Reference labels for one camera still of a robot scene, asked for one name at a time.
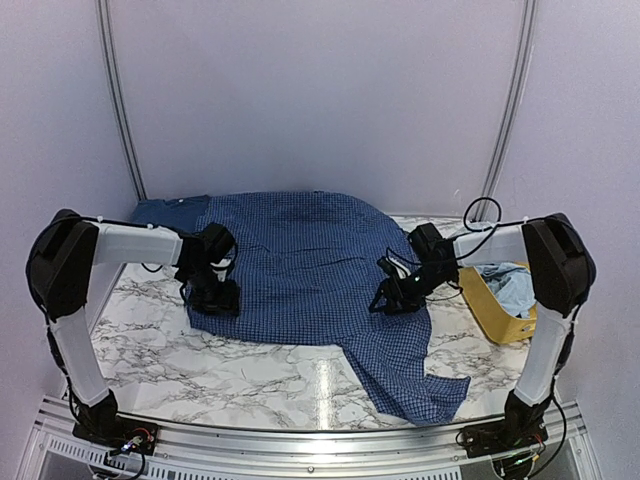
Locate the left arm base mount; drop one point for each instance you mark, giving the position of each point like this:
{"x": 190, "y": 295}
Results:
{"x": 129, "y": 436}

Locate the left aluminium wall post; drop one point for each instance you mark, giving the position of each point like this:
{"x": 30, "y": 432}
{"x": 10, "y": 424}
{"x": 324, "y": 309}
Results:
{"x": 116, "y": 93}

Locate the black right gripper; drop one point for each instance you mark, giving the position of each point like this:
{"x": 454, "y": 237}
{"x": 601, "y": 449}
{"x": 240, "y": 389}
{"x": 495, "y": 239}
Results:
{"x": 387, "y": 288}

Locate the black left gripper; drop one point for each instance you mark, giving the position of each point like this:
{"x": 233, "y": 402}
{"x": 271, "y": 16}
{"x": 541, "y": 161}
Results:
{"x": 228, "y": 301}

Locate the light blue crumpled garment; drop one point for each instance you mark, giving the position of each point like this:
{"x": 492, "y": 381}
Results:
{"x": 510, "y": 285}

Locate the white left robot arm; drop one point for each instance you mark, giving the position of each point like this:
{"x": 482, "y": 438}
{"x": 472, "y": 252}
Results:
{"x": 58, "y": 273}

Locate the yellow plastic laundry basket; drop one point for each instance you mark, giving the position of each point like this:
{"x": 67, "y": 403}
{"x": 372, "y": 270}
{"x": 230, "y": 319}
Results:
{"x": 496, "y": 323}

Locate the blue plaid button shirt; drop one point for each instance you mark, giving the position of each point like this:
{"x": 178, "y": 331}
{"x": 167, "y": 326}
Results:
{"x": 307, "y": 272}

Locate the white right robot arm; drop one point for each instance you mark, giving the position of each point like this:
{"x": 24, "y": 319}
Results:
{"x": 562, "y": 274}

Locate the folded dark blue t-shirt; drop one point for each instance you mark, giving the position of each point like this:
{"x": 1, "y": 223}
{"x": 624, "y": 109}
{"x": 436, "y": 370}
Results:
{"x": 181, "y": 214}

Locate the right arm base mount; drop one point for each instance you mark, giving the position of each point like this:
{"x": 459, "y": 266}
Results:
{"x": 494, "y": 438}

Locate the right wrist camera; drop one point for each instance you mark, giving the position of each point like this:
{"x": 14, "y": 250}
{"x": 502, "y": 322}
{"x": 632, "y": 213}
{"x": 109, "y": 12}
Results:
{"x": 394, "y": 268}

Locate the aluminium front rail frame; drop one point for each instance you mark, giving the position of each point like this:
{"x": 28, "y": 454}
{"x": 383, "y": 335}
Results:
{"x": 193, "y": 451}

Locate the aluminium wall post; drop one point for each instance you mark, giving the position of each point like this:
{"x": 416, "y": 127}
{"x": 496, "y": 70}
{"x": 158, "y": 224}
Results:
{"x": 116, "y": 93}
{"x": 515, "y": 94}

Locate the right aluminium wall post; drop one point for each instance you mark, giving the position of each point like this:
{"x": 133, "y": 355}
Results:
{"x": 515, "y": 94}

